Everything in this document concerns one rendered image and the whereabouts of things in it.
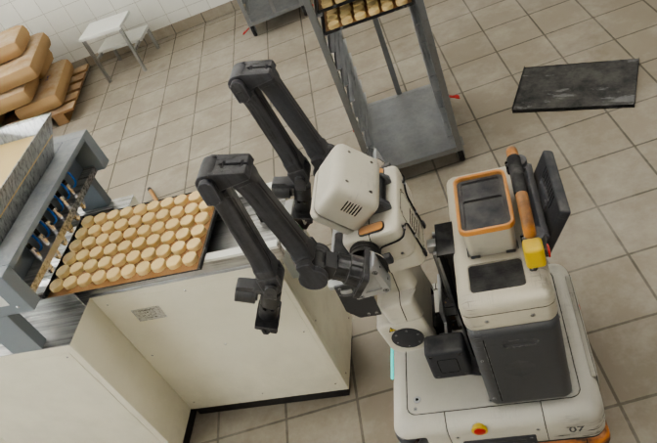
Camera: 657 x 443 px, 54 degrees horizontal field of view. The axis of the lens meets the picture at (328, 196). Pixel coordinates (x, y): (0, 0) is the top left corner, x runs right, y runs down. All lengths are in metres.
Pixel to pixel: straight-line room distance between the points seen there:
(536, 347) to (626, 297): 0.89
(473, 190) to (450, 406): 0.73
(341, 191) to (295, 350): 0.89
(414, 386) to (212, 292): 0.75
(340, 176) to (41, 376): 1.31
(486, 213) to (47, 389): 1.63
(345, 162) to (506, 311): 0.58
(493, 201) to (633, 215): 1.26
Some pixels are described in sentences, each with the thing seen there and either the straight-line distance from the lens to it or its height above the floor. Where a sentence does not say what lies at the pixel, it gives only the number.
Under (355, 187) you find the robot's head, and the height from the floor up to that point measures 1.13.
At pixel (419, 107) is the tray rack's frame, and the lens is 3.66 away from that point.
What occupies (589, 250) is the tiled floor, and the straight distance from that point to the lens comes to 2.91.
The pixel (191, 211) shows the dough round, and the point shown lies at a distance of 2.29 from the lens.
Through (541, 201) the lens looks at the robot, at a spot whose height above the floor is 0.89.
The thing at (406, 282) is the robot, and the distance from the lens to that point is 1.98.
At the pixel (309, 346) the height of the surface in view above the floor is 0.39.
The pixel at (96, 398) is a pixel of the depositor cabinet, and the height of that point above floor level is 0.53.
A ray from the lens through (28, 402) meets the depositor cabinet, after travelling 2.68.
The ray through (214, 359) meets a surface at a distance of 2.52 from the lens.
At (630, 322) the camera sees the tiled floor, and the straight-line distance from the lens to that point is 2.69.
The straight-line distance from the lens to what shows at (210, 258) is 2.09.
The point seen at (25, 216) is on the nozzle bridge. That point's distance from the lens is 2.28.
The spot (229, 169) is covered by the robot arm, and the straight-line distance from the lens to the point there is 1.49.
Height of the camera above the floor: 2.19
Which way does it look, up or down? 38 degrees down
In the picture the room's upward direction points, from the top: 25 degrees counter-clockwise
